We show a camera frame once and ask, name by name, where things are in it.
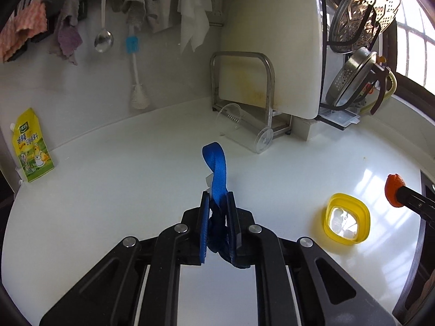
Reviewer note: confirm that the clear plastic cup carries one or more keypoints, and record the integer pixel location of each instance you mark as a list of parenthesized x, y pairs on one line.
[(244, 132)]

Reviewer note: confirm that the dark framed window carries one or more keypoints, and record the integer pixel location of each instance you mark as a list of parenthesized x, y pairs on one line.
[(414, 40)]

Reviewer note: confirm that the steel cutting board rack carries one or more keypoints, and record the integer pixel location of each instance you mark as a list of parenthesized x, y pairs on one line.
[(213, 81)]

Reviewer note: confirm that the yellow plastic lid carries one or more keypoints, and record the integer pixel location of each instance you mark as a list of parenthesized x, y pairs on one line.
[(363, 217)]

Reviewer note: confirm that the pink waffle cloth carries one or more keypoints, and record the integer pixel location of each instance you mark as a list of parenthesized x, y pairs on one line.
[(23, 27)]

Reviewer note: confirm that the grey knitted dishcloth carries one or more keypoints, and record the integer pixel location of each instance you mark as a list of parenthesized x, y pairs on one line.
[(141, 3)]

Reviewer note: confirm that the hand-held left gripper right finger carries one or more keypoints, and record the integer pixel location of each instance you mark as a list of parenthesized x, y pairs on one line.
[(231, 227)]

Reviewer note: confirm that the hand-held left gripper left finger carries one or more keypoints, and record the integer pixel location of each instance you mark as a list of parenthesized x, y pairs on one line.
[(204, 231)]

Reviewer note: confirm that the blue and white bottle brush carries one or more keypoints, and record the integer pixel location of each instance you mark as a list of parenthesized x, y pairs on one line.
[(138, 96)]

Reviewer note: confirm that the orange gas valve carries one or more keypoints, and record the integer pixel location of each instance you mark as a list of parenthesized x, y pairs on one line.
[(369, 90)]

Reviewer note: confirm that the purple grey dishcloth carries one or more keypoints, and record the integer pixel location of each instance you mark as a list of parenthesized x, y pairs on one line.
[(68, 34)]

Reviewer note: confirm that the steel folding steamer basket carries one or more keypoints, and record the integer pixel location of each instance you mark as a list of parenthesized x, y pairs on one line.
[(367, 3)]

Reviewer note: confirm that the white cutting board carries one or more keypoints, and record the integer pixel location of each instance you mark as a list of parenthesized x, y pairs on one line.
[(272, 34)]

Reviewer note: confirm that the orange peel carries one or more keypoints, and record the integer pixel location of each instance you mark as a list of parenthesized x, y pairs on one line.
[(393, 186)]

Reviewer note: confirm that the yellow seasoning pouch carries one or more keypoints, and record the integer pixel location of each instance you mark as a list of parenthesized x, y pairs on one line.
[(32, 146)]

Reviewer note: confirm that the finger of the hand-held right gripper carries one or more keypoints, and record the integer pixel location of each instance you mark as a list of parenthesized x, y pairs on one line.
[(416, 195), (429, 212)]

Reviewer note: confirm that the white hanging cloth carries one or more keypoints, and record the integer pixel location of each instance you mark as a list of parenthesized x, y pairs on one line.
[(192, 17)]

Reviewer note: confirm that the clear plastic drip tray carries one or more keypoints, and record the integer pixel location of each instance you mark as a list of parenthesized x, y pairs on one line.
[(340, 118)]

